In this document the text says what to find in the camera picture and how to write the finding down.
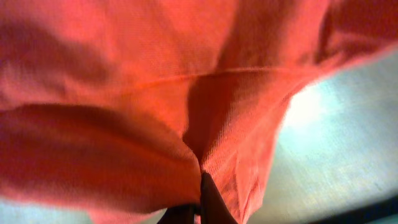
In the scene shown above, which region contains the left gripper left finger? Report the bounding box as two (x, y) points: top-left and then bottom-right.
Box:
(157, 204), (198, 224)

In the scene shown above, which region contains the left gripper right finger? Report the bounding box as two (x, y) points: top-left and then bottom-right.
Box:
(200, 172), (237, 224)

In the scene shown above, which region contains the orange t-shirt white print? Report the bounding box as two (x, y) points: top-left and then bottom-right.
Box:
(1, 0), (397, 223)

